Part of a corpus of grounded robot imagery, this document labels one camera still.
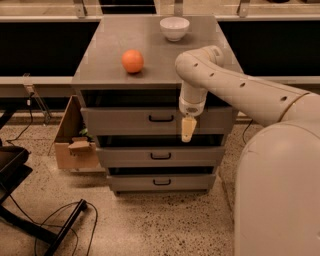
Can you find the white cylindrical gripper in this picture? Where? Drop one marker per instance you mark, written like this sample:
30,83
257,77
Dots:
191,108

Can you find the grey top drawer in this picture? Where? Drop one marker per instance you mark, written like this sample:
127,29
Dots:
154,121

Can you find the grey drawer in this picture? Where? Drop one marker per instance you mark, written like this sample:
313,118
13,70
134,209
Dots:
154,121
159,156
185,182

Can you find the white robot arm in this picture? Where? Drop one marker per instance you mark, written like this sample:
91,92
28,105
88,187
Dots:
277,191

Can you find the grey middle drawer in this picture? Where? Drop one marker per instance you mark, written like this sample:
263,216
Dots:
159,156

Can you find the grey drawer cabinet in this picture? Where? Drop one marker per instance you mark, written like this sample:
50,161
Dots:
102,82

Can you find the grey bottom drawer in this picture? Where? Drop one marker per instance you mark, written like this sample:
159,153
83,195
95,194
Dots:
185,182

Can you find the orange fruit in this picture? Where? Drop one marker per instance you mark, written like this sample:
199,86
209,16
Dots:
132,61

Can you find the white bowl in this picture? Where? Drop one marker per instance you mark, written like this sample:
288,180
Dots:
174,28

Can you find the cardboard box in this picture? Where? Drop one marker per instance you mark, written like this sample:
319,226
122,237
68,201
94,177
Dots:
72,150

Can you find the black chair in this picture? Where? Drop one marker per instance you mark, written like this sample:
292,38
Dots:
49,195

